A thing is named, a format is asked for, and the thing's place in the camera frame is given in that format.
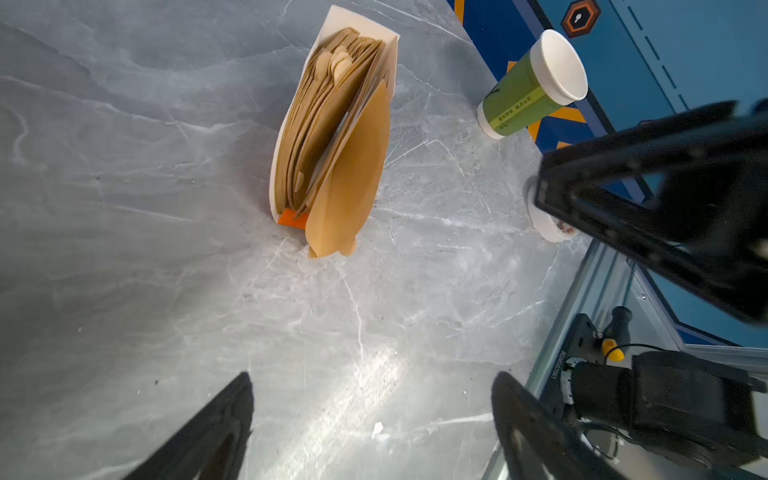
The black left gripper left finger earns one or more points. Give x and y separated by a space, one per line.
212 444

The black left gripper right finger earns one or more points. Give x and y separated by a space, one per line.
556 447

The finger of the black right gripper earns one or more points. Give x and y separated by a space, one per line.
685 196

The brown paper coffee filter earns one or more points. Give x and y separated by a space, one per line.
346 197

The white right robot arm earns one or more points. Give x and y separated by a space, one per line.
688 409

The brown paper filter stack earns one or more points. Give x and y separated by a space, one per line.
332 80

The black yellow screwdriver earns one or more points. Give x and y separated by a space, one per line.
616 335

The green paper cup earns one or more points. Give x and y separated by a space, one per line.
548 77

